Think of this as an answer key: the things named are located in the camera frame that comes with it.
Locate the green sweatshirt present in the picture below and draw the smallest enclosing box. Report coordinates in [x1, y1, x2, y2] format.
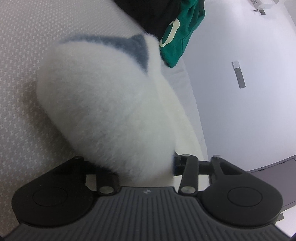
[159, 0, 205, 68]

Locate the grey wall switch plate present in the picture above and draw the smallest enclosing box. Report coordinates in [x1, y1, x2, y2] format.
[232, 61, 246, 88]

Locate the white blue striped fuzzy sweater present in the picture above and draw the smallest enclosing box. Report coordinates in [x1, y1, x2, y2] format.
[36, 34, 206, 186]

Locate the black garment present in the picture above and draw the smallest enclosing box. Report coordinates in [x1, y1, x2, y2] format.
[114, 0, 181, 39]

